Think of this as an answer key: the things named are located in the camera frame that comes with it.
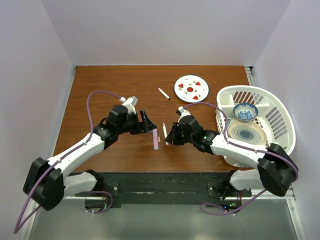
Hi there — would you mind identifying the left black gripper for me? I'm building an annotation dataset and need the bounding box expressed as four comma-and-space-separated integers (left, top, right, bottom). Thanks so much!
117, 109, 157, 135

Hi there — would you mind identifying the white pen peach tip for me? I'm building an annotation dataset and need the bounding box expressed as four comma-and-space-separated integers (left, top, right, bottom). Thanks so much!
162, 122, 169, 146

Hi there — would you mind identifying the pink highlighter pen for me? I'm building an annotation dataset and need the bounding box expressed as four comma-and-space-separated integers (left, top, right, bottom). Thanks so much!
152, 128, 159, 151

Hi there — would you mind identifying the white pen black tip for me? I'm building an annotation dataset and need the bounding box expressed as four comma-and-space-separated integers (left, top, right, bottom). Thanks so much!
157, 87, 171, 100

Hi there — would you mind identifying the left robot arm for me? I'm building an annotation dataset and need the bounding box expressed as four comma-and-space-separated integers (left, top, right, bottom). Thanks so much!
23, 105, 156, 211

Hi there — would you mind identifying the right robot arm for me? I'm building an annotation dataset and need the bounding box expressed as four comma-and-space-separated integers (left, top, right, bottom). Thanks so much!
165, 115, 298, 197

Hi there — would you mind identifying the white strawberry pattern plate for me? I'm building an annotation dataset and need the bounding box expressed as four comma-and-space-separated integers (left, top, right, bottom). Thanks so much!
173, 75, 210, 103

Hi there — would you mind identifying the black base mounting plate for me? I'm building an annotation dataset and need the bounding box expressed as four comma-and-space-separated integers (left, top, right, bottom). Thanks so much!
76, 172, 252, 209

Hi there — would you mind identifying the blue white bowl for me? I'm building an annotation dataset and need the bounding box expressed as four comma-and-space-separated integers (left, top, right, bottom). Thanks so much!
233, 102, 259, 121

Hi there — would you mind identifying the beige plate in rack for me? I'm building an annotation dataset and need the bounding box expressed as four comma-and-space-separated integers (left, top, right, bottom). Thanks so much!
227, 119, 267, 146

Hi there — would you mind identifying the white plastic dish rack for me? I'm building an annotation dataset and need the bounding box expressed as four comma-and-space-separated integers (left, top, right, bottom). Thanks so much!
216, 85, 296, 155

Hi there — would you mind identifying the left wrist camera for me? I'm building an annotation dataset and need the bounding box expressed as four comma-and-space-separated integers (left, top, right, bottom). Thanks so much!
119, 96, 138, 112

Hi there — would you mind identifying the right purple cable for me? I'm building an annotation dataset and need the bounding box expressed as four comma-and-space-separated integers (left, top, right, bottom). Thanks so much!
182, 101, 299, 216

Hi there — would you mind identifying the purple cable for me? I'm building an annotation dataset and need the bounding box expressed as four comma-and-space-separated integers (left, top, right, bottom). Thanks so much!
182, 101, 299, 216
13, 90, 126, 234

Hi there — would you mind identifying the aluminium frame rail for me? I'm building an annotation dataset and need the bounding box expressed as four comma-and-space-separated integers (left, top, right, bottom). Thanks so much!
244, 66, 256, 86

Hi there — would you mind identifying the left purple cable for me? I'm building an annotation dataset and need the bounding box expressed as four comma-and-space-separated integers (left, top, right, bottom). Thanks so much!
13, 90, 126, 234

